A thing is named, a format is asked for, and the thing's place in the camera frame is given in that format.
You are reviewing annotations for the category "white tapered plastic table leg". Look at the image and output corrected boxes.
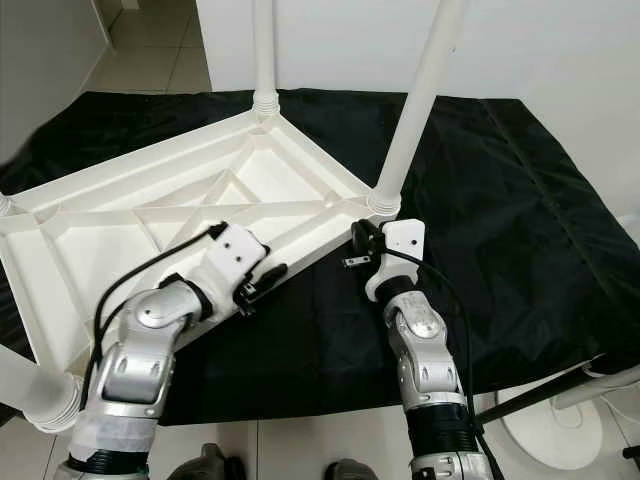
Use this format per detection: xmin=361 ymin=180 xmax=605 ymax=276
xmin=252 ymin=0 xmax=281 ymax=116
xmin=368 ymin=0 xmax=473 ymax=218
xmin=0 ymin=345 xmax=84 ymax=433

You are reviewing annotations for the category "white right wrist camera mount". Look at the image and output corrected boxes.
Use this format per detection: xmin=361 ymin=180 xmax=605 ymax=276
xmin=365 ymin=218 xmax=427 ymax=303

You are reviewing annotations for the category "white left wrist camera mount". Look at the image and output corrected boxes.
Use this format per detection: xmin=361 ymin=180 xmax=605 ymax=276
xmin=205 ymin=223 xmax=273 ymax=296

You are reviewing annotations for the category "black metal frame bar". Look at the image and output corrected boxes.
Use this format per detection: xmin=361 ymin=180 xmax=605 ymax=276
xmin=475 ymin=365 xmax=601 ymax=426

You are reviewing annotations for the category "black table cloth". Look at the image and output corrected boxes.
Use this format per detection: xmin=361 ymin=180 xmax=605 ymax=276
xmin=0 ymin=88 xmax=640 ymax=426

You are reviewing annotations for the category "grey robot right foot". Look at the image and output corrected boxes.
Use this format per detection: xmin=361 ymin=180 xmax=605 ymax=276
xmin=325 ymin=458 xmax=381 ymax=480

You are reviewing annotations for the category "grey robot left foot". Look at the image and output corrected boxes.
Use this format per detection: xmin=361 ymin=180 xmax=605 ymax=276
xmin=180 ymin=445 xmax=246 ymax=480

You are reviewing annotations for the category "grey robot foot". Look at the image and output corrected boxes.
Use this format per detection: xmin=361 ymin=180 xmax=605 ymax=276
xmin=325 ymin=458 xmax=381 ymax=480
xmin=180 ymin=445 xmax=246 ymax=480

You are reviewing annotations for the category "white plastic ribbed table top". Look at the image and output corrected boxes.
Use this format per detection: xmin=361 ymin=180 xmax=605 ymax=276
xmin=0 ymin=105 xmax=401 ymax=376

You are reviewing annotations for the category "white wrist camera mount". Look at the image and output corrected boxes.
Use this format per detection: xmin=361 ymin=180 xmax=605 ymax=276
xmin=365 ymin=218 xmax=427 ymax=303
xmin=205 ymin=223 xmax=273 ymax=296

